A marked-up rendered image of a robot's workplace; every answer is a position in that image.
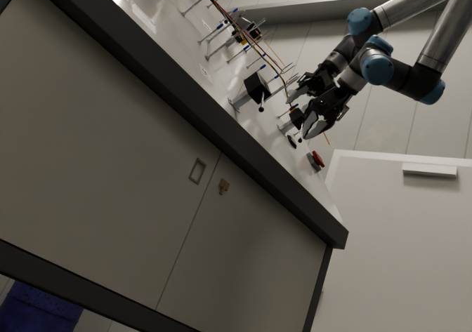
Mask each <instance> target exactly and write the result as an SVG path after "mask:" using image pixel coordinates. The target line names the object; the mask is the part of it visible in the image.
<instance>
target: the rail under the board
mask: <svg viewBox="0 0 472 332"><path fill-rule="evenodd" d="M50 1H51V2H53V3H54V4H55V5H56V6H57V7H58V8H59V9H60V10H61V11H62V12H64V13H65V14H66V15H67V16H68V17H69V18H71V19H72V20H73V21H74V22H75V23H77V24H78V26H80V27H81V28H82V29H83V30H84V31H85V32H86V33H87V34H89V35H90V36H91V37H92V38H93V39H95V40H96V41H97V42H98V43H99V44H100V45H101V46H102V47H103V48H104V49H106V50H107V51H108V52H109V53H110V54H111V55H113V56H114V57H115V58H116V59H117V60H118V61H120V63H121V64H123V65H124V66H125V67H126V68H127V69H128V70H130V71H131V72H132V73H133V74H134V75H135V76H137V77H138V78H139V79H140V80H141V81H142V82H143V83H144V84H145V85H146V86H148V87H149V88H150V89H151V90H152V91H154V92H155V93H156V94H157V95H158V96H159V97H160V98H161V99H162V100H163V101H164V102H166V103H167V104H168V105H169V106H170V107H172V108H173V109H174V110H175V111H176V112H177V113H179V114H180V115H181V116H182V117H183V118H184V119H185V120H186V121H187V122H188V123H190V124H191V125H192V126H193V127H194V128H196V129H197V130H198V131H199V132H200V133H201V134H202V135H203V136H204V137H205V138H206V139H208V140H209V141H210V142H211V143H212V144H214V145H215V146H216V147H217V148H218V149H219V150H220V151H221V152H222V153H224V154H225V155H226V156H227V157H228V158H229V159H230V160H232V161H233V162H234V163H235V164H236V165H238V166H239V167H240V168H241V169H242V170H243V171H244V172H245V173H246V174H247V175H249V176H250V177H251V178H252V179H253V180H254V181H256V182H257V183H258V184H259V185H260V186H261V187H262V188H263V189H264V190H265V191H267V192H268V193H269V194H270V195H271V196H272V197H274V198H275V199H276V200H277V201H278V202H280V203H281V204H282V205H283V206H284V207H285V208H286V209H287V210H288V211H289V212H290V213H292V214H293V215H294V216H295V217H296V218H298V219H299V220H300V221H301V222H302V223H303V224H304V225H305V226H306V227H307V228H309V229H310V230H311V231H312V232H313V233H314V234H316V235H317V236H318V237H319V238H320V239H321V240H323V242H324V243H326V244H328V245H330V246H331V247H332V248H336V249H342V250H344V249H345V246H346V241H347V238H348V233H349V231H348V230H347V229H346V228H345V227H344V226H343V225H342V224H341V223H340V222H339V221H338V220H337V219H336V218H335V217H334V216H333V215H332V214H331V213H330V212H329V211H328V210H327V209H326V208H325V207H324V206H323V205H322V204H321V203H320V202H319V201H318V200H317V199H316V198H315V197H314V196H313V195H312V194H311V193H310V192H309V191H308V190H306V189H305V188H304V187H303V186H302V185H301V184H300V183H299V182H298V181H297V180H296V179H295V178H294V177H293V176H292V175H291V174H290V173H289V172H288V171H287V170H286V169H285V168H284V167H283V166H282V165H281V164H280V163H279V162H278V161H277V160H276V159H275V158H274V157H273V156H272V155H271V154H270V153H269V152H267V151H266V150H265V149H264V148H263V147H262V146H261V145H260V144H259V143H258V142H257V141H256V140H255V139H254V138H253V137H252V136H251V135H250V134H249V133H248V132H247V131H246V130H245V129H244V128H243V127H242V126H241V125H240V124H239V123H238V122H237V121H236V120H235V119H234V118H233V117H232V116H231V115H229V114H228V113H227V112H226V111H225V110H224V109H223V108H222V107H221V106H220V105H219V104H218V103H217V102H216V101H215V100H214V99H213V98H212V97H211V96H210V95H209V94H208V93H207V92H206V91H205V90H204V89H203V88H202V87H201V86H200V85H199V84H198V83H197V82H196V81H195V80H194V79H193V78H192V77H191V76H190V75H189V74H188V73H187V72H186V71H185V70H184V69H183V68H182V67H181V66H180V65H179V64H178V63H177V62H176V61H175V60H174V59H173V58H172V57H171V56H170V55H169V54H168V53H167V52H166V51H165V50H164V49H163V48H162V47H161V46H160V45H159V44H158V43H157V42H156V41H155V40H153V39H152V38H151V37H150V36H149V35H148V34H147V33H146V32H145V31H144V30H143V29H142V28H141V27H140V26H139V25H138V24H137V23H136V22H135V21H134V20H133V19H132V18H131V17H130V16H129V15H128V14H127V13H126V12H125V11H124V10H123V9H122V8H121V7H120V6H119V5H118V4H117V3H115V2H114V1H113V0H50Z"/></svg>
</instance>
